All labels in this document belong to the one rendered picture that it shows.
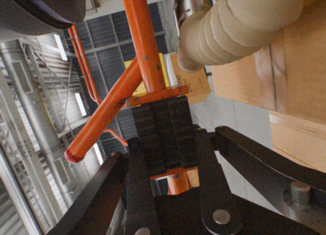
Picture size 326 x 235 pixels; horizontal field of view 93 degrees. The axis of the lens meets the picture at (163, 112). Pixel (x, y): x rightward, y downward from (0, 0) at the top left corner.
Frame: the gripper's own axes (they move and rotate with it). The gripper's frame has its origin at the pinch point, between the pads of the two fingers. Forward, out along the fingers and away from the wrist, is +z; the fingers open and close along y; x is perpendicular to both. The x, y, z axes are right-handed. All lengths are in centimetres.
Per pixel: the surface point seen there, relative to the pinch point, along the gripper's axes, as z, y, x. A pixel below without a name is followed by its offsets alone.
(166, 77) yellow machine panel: 726, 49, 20
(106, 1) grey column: 95, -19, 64
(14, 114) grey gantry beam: 183, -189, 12
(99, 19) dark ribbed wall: 1045, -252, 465
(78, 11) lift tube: 5.7, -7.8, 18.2
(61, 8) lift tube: 1.0, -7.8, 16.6
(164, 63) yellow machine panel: 729, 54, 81
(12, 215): 379, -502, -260
